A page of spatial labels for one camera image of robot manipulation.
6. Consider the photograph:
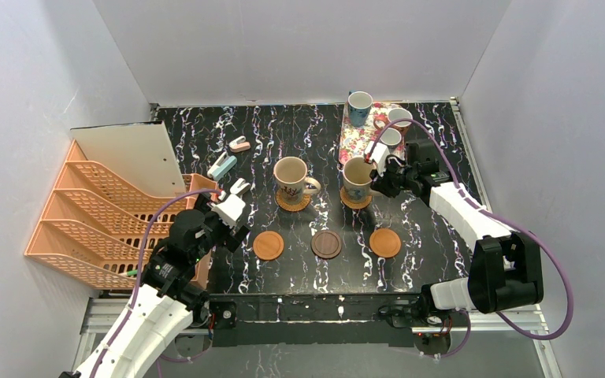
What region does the light wooden coaster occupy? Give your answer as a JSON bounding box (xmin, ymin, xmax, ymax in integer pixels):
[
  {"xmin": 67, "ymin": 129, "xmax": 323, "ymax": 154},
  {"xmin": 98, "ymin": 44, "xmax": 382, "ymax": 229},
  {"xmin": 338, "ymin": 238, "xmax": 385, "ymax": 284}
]
[
  {"xmin": 253, "ymin": 231, "xmax": 284, "ymax": 261},
  {"xmin": 369, "ymin": 228, "xmax": 402, "ymax": 258}
]

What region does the tall beige mug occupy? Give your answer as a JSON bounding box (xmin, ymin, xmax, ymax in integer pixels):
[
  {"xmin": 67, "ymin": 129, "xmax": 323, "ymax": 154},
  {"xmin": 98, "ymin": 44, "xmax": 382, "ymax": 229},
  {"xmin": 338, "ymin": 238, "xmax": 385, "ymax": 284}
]
[{"xmin": 342, "ymin": 157, "xmax": 380, "ymax": 205}]

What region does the floral tray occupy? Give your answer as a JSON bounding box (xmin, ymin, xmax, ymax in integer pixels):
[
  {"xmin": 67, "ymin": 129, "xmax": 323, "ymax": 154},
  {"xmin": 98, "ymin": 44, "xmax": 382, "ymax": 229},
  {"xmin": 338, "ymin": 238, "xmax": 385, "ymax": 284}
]
[{"xmin": 338, "ymin": 102, "xmax": 403, "ymax": 165}]

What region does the woven rattan coaster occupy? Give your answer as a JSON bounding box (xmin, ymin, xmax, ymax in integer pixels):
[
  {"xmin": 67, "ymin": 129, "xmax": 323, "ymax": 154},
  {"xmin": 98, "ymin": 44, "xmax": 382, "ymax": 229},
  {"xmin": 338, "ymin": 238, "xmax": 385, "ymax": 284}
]
[
  {"xmin": 276, "ymin": 189, "xmax": 311, "ymax": 213},
  {"xmin": 340, "ymin": 187, "xmax": 373, "ymax": 210}
]

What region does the blue mug white inside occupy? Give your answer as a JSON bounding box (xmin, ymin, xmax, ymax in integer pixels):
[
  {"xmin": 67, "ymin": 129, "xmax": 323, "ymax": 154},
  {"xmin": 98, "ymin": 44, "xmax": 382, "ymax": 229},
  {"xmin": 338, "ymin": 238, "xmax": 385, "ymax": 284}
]
[{"xmin": 347, "ymin": 91, "xmax": 373, "ymax": 128}]

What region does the dark walnut wooden coaster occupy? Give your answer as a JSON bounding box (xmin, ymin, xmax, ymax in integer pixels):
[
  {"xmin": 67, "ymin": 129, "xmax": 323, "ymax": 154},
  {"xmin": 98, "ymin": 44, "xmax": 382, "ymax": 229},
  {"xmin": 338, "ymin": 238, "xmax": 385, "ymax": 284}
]
[{"xmin": 311, "ymin": 230, "xmax": 343, "ymax": 259}]

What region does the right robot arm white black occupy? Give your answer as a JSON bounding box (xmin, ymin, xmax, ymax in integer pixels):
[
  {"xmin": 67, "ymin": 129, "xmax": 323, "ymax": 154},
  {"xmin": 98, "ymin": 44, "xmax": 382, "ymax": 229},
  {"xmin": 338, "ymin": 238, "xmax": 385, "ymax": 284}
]
[{"xmin": 365, "ymin": 139, "xmax": 544, "ymax": 317}]

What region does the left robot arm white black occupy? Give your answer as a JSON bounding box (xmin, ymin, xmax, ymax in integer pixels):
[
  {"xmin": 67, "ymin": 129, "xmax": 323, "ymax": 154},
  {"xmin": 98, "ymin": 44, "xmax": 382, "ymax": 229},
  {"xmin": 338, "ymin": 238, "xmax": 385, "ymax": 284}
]
[{"xmin": 61, "ymin": 189, "xmax": 250, "ymax": 377}]

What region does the small grey heart mug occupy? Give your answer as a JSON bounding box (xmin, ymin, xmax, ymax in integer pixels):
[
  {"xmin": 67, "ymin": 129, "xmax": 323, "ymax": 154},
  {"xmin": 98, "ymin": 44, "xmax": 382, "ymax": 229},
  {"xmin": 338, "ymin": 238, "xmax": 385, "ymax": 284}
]
[{"xmin": 379, "ymin": 128, "xmax": 403, "ymax": 153}]

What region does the orange desk organizer tray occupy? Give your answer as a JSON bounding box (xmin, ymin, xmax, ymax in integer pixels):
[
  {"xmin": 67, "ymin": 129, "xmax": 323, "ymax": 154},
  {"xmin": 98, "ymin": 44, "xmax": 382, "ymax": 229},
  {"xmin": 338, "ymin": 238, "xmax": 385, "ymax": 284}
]
[{"xmin": 182, "ymin": 173, "xmax": 220, "ymax": 291}]

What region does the pink floral mug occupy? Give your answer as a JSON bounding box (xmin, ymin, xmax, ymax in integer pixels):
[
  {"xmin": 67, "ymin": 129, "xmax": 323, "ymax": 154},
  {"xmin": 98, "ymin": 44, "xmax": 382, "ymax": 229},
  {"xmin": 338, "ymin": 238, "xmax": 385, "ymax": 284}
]
[{"xmin": 373, "ymin": 107, "xmax": 413, "ymax": 134}]

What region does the blue white stapler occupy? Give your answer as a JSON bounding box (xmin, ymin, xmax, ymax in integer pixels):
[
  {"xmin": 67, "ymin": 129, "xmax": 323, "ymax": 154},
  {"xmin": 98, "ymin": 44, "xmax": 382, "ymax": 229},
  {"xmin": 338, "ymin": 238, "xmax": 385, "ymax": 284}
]
[{"xmin": 207, "ymin": 152, "xmax": 237, "ymax": 181}]

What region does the pink mini stapler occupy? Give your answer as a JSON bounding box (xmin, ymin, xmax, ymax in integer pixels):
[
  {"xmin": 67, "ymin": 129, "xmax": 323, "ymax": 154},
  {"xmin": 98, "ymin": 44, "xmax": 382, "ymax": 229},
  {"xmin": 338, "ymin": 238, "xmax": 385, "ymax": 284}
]
[{"xmin": 228, "ymin": 135, "xmax": 251, "ymax": 153}]

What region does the white folder board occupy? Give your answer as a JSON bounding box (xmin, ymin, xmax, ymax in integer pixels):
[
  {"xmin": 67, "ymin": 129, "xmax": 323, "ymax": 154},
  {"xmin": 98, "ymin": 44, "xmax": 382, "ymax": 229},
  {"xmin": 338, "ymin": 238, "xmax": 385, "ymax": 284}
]
[{"xmin": 70, "ymin": 121, "xmax": 187, "ymax": 197}]

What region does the orange mesh file rack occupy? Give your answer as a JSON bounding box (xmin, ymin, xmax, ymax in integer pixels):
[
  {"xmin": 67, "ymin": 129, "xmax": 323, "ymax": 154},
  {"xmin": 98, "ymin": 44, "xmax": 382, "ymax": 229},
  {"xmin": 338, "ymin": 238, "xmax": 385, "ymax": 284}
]
[{"xmin": 24, "ymin": 143, "xmax": 190, "ymax": 290}]

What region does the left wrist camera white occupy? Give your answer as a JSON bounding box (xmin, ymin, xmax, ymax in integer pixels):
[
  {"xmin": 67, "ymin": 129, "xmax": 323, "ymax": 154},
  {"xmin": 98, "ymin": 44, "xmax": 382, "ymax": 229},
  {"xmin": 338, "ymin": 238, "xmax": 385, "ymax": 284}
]
[{"xmin": 212, "ymin": 194, "xmax": 246, "ymax": 228}]

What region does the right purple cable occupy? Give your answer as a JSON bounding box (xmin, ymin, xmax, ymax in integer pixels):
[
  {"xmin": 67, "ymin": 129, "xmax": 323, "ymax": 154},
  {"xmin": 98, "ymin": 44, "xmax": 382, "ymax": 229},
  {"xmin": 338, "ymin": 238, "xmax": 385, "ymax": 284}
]
[{"xmin": 367, "ymin": 118, "xmax": 576, "ymax": 361}]

